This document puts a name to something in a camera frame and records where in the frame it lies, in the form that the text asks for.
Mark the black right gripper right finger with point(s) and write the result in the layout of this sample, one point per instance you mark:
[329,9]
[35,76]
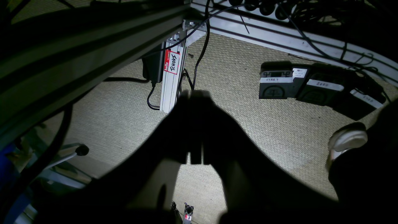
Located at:
[257,189]

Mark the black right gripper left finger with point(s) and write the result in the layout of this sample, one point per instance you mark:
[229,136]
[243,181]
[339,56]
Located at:
[140,189]

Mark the start foot pedal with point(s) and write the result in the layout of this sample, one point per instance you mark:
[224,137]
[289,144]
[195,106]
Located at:
[282,80]

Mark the white sneaker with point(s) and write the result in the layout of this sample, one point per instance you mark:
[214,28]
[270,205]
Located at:
[348,137]

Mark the zero foot pedal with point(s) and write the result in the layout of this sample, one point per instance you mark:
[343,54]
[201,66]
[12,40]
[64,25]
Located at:
[324,87]

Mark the black power adapter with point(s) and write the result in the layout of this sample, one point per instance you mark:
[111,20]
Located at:
[153,63]

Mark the stop foot pedal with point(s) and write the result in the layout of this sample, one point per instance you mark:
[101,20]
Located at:
[358,102]

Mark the aluminium frame leg with label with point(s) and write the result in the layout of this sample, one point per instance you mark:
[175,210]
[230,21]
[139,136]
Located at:
[174,61]

